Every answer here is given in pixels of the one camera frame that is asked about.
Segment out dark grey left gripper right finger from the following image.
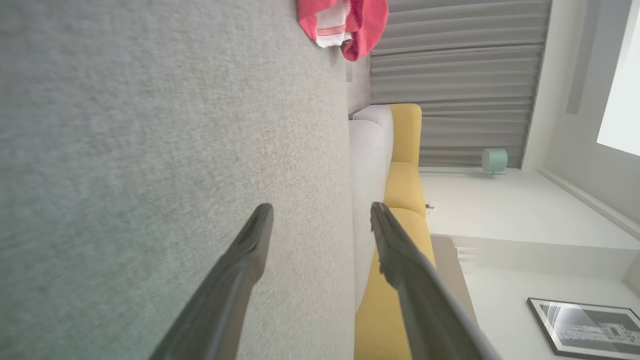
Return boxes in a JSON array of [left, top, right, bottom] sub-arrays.
[[370, 201, 503, 360]]

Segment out red shirt with white sleeves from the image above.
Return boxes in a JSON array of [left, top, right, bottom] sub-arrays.
[[297, 0, 389, 62]]

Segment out beige wooden cabinet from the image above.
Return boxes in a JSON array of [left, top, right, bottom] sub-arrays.
[[430, 234, 478, 328]]

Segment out yellow sofa backrest cushion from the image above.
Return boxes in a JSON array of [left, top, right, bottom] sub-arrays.
[[354, 206, 437, 360], [384, 161, 427, 217], [390, 103, 423, 165]]

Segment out bright ceiling light panel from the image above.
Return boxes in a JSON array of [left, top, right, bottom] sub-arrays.
[[597, 0, 640, 157]]

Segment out large grey fabric ottoman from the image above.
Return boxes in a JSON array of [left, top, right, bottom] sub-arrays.
[[0, 0, 357, 360]]

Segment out black framed wall picture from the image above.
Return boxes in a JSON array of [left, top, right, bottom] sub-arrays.
[[526, 297, 640, 360]]

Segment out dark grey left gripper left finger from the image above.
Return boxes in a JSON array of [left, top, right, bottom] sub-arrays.
[[150, 202, 275, 360]]

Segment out grey sofa seat cushion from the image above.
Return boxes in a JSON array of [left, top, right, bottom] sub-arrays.
[[348, 120, 387, 312], [353, 104, 394, 173]]

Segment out small white ornaments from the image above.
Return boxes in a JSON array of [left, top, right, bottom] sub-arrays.
[[456, 245, 479, 274]]

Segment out mint green floor lamp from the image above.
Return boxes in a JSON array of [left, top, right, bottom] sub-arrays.
[[420, 148, 509, 177]]

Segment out grey pleated curtain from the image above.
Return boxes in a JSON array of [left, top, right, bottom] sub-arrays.
[[370, 0, 553, 168]]

